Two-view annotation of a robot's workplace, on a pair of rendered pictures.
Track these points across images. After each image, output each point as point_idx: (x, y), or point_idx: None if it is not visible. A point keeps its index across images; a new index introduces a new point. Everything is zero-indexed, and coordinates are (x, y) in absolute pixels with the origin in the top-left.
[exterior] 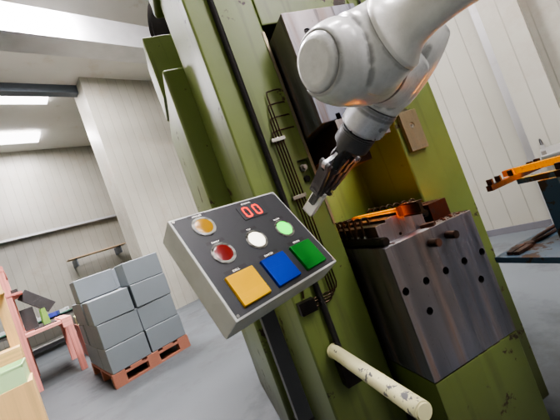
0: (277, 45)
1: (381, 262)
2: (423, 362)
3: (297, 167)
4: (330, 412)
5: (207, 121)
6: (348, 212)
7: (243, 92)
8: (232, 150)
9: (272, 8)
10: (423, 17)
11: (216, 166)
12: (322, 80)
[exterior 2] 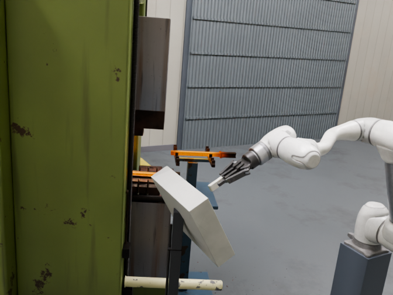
0: (145, 28)
1: (161, 212)
2: (163, 273)
3: None
4: None
5: (42, 45)
6: None
7: (136, 65)
8: (111, 110)
9: None
10: (321, 155)
11: (6, 91)
12: (313, 167)
